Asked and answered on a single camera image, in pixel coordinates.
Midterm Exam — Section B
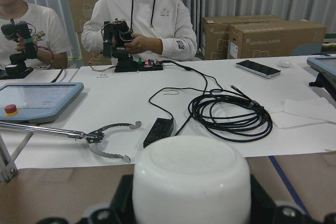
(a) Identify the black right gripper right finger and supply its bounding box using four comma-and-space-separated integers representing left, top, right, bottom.
247, 174, 336, 224

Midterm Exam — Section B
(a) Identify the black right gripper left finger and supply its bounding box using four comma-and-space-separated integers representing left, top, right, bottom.
36, 174, 137, 224

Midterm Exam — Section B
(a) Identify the aluminium frame post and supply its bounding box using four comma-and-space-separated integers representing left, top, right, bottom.
1, 133, 33, 182

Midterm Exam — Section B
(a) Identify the metal reacher grabber tool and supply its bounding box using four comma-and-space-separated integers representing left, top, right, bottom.
1, 121, 142, 163

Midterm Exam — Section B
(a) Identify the coiled black cable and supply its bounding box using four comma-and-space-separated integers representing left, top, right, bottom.
148, 61, 274, 143

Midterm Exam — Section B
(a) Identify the cardboard box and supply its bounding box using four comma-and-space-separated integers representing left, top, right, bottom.
227, 20, 327, 59
201, 15, 282, 60

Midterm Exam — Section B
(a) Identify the cardboard box front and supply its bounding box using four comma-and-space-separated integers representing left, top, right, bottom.
227, 20, 327, 59

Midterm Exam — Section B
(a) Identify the person in white hoodie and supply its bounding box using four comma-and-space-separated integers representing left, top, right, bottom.
81, 0, 196, 61

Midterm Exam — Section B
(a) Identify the blue teach pendant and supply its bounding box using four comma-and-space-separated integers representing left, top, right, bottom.
1, 82, 84, 123
307, 56, 335, 100

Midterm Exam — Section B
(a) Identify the cardboard box behind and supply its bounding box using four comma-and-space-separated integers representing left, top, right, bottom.
201, 15, 282, 60

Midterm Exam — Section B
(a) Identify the black power adapter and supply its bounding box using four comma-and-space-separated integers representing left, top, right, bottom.
143, 118, 174, 148

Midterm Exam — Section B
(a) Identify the white computer mouse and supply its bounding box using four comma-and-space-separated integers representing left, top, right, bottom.
278, 60, 291, 68

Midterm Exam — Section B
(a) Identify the smartphone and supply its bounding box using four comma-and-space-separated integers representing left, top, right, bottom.
235, 60, 281, 79

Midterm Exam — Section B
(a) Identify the person in white t-shirt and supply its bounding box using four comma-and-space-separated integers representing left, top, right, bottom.
1, 0, 72, 70

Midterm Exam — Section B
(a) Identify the white ikea cup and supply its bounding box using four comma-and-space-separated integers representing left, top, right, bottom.
132, 136, 251, 223

